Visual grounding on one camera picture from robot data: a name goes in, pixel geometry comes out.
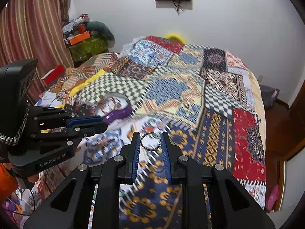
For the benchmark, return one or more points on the dark bag on floor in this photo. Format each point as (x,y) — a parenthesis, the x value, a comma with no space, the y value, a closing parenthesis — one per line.
(269,95)

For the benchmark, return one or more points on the red white box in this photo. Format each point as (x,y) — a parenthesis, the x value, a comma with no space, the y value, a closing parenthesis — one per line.
(53,75)

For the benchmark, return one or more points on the patchwork bed quilt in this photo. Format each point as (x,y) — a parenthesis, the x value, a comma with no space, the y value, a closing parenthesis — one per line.
(207,101)

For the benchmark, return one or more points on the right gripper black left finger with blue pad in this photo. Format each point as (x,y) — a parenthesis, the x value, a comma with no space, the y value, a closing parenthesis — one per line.
(120,169)

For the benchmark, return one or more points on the green patterned box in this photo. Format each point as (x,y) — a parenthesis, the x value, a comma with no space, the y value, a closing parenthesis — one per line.
(87,48)

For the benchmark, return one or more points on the yellow cloth strip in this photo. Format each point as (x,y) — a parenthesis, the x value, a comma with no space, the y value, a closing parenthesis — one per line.
(87,82)

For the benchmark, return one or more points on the pink slipper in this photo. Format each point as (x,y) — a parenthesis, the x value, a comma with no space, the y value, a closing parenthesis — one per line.
(272,198)

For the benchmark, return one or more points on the orange box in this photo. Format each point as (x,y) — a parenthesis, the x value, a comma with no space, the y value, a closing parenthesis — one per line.
(80,37)

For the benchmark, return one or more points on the pile of clutter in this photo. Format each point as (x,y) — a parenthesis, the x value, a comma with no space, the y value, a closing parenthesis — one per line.
(72,27)

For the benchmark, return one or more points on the striped red curtain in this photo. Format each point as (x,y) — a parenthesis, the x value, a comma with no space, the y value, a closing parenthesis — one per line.
(33,29)

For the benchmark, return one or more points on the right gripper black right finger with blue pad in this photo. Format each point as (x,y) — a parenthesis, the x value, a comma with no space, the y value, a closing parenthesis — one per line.
(183,170)

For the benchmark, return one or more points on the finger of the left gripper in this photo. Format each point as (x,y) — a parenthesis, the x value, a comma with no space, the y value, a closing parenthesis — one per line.
(53,147)
(43,118)

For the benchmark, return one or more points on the dark green pillow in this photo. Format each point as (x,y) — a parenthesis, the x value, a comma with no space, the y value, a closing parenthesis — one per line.
(99,29)

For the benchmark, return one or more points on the yellow round object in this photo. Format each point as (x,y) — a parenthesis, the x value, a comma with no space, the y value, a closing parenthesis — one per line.
(175,37)

